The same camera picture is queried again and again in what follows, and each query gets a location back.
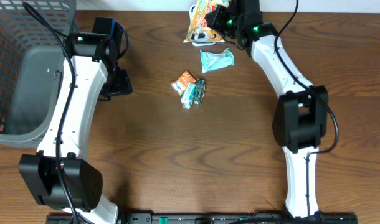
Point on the orange small snack box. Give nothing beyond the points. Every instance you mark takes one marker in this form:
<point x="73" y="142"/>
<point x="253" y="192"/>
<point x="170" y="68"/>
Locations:
<point x="180" y="85"/>

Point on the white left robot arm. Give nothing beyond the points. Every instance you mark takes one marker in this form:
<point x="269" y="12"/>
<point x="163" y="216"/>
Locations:
<point x="59" y="174"/>

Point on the light teal small box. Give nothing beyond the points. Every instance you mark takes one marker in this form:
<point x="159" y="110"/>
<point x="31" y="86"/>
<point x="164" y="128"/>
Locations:
<point x="187" y="98"/>

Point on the dark green small box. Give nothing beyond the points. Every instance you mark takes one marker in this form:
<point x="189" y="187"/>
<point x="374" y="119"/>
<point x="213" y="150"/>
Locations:
<point x="199" y="91"/>

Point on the colourful snack chip bag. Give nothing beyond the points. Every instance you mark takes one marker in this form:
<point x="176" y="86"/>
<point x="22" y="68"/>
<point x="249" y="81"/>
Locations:
<point x="198" y="31"/>

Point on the grey plastic mesh basket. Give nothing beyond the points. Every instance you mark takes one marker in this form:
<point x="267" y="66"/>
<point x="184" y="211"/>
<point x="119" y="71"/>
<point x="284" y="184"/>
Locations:
<point x="31" y="67"/>

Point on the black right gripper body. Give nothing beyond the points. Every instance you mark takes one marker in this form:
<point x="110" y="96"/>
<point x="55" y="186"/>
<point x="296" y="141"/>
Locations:
<point x="224" y="19"/>

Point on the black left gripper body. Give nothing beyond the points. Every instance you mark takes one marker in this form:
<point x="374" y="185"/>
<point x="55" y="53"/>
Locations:
<point x="120" y="83"/>

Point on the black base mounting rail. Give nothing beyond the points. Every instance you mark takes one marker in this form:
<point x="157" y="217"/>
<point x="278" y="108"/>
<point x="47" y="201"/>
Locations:
<point x="264" y="217"/>

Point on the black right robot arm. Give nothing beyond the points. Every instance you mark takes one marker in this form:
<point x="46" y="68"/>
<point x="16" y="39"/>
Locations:
<point x="300" y="118"/>

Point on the teal snack packet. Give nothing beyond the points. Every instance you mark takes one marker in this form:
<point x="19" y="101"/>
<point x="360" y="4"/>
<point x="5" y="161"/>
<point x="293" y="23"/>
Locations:
<point x="214" y="61"/>

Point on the white barcode scanner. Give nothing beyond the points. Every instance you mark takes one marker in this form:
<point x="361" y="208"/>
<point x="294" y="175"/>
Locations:
<point x="191" y="16"/>

